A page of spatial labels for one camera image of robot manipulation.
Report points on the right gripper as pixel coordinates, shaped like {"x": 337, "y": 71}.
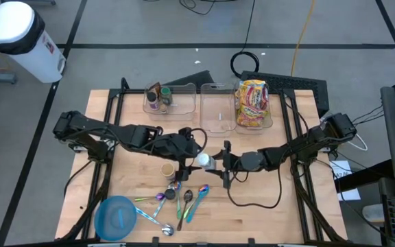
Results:
{"x": 249, "y": 162}

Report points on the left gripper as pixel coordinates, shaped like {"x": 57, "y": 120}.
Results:
{"x": 177, "y": 147}

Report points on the white lid spice jar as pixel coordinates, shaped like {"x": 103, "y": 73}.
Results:
{"x": 204, "y": 160}

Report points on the rainbow metal spoon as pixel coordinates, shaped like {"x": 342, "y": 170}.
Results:
{"x": 203, "y": 189}

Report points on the small brown lid jar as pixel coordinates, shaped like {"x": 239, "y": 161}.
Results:
{"x": 163, "y": 109}

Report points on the lime chili shrimp ramen packet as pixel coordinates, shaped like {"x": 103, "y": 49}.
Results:
{"x": 252, "y": 116}

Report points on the teal plastic spoon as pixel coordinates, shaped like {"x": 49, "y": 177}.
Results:
{"x": 193, "y": 210}

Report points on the purple label spice jar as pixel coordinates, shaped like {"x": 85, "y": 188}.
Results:
{"x": 152, "y": 99}

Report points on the green lid spice jar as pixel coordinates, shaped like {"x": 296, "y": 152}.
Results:
{"x": 166, "y": 92}

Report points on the blue-edged yellow ramen packet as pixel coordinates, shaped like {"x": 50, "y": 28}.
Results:
{"x": 242, "y": 97}

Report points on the yellow ramen noodle packet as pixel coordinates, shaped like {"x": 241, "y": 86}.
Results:
{"x": 252, "y": 84}

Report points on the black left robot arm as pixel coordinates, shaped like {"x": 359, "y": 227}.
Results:
{"x": 115, "y": 132}

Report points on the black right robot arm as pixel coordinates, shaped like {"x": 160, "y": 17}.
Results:
{"x": 307, "y": 144}

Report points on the dark metal spoon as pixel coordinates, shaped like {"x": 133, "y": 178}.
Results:
{"x": 188, "y": 196}

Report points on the wide clear plastic bin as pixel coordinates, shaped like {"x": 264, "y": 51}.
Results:
{"x": 183, "y": 103}

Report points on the narrow clear plastic bin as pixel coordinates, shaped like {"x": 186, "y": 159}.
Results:
{"x": 218, "y": 109}
{"x": 237, "y": 85}

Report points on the black flat panel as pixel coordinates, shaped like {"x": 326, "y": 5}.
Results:
{"x": 194, "y": 78}

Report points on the black table clamp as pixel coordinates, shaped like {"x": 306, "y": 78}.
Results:
{"x": 251, "y": 241}
{"x": 155, "y": 241}

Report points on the blue plastic bowl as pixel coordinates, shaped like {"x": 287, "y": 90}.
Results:
{"x": 115, "y": 219}

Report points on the white paper sheet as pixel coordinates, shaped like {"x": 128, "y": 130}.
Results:
{"x": 352, "y": 195}

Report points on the white round object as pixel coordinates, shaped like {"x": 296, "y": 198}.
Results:
{"x": 372, "y": 212}

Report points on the white trash can black liner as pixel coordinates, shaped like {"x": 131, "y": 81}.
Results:
{"x": 19, "y": 24}

